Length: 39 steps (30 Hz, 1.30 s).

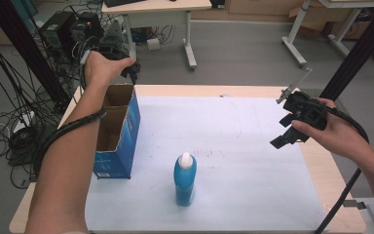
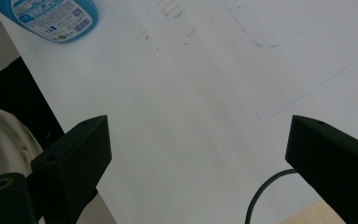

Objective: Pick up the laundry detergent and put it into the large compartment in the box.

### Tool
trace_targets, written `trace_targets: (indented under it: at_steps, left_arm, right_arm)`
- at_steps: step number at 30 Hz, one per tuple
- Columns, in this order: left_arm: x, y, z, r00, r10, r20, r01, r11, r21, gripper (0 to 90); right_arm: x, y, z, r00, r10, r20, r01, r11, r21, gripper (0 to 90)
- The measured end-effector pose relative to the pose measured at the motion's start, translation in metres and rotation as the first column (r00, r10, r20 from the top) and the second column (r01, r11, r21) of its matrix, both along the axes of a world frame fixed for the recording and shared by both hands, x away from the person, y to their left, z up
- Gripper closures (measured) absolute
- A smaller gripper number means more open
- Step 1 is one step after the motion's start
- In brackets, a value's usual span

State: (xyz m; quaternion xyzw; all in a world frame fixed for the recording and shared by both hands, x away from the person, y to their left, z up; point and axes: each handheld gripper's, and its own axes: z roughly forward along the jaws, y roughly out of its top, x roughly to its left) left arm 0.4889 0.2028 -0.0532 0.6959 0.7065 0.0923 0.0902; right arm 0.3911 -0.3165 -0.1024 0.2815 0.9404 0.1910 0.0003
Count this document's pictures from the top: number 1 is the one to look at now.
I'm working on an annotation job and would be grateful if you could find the person's left hand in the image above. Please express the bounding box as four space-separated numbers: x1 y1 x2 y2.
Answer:
83 51 137 90

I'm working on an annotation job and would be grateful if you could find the white table mat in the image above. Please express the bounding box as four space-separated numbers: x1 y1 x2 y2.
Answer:
84 95 327 233

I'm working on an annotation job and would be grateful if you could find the white power adapter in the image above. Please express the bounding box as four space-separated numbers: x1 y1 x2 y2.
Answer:
146 37 161 52

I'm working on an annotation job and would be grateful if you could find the grey metal bracket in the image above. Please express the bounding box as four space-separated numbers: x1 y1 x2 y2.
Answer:
342 198 374 234

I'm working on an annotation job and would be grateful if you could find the black metal post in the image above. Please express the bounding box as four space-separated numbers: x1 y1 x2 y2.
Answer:
318 0 374 102
0 0 71 112

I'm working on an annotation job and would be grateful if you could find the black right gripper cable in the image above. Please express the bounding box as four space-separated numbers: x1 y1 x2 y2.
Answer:
315 98 370 234

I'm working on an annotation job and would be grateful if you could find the bundle of black floor cables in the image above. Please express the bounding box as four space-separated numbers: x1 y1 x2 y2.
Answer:
0 19 64 190

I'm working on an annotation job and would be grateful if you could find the blue bottle with white cap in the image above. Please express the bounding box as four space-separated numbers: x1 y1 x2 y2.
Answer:
173 152 198 208

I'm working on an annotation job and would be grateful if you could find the blue cardboard box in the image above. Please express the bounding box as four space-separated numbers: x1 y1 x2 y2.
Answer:
93 84 141 180

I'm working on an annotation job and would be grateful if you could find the white-framed desk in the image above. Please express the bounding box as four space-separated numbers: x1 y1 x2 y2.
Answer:
280 0 374 68

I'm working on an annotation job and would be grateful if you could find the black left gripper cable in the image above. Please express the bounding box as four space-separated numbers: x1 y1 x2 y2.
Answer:
32 109 107 178

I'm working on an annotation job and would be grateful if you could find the black computer tower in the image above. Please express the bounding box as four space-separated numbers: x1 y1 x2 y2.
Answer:
38 11 78 60

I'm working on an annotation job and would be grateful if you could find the black electronic device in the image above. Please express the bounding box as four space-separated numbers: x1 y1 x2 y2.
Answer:
69 12 105 47

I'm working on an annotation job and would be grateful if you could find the white power strip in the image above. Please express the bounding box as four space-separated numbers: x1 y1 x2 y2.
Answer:
11 110 36 135

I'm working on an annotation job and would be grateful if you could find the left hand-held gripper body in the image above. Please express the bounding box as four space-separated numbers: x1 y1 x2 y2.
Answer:
91 19 141 78

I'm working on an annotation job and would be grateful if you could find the black keyboard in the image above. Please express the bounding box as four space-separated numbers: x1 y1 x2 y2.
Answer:
103 0 147 9

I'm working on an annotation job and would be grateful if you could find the wooden desk with white legs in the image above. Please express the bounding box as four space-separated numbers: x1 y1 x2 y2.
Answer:
100 0 213 71

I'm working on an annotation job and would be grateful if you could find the person's right hand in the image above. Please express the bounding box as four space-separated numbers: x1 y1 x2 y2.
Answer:
290 97 372 163

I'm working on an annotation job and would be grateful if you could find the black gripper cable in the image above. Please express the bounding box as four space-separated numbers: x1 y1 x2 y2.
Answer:
315 98 370 234
32 109 107 178

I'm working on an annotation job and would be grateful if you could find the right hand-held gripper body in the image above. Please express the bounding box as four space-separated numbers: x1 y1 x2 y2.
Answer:
276 66 329 132

